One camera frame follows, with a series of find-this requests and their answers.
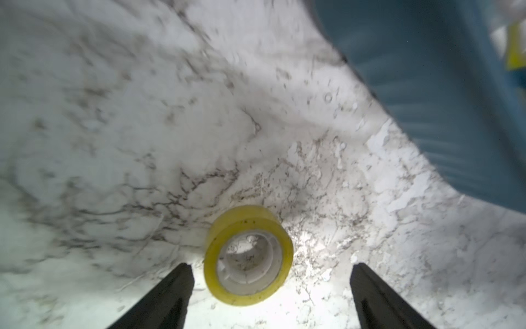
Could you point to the teal storage box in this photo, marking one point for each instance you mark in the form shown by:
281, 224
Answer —
433, 67

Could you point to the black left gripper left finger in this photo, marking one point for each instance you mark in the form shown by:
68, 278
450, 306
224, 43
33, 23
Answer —
165, 306

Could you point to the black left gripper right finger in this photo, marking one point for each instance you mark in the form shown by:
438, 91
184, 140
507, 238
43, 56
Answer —
378, 305

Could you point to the yellow tape roll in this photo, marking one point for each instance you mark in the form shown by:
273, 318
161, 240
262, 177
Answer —
515, 55
248, 256

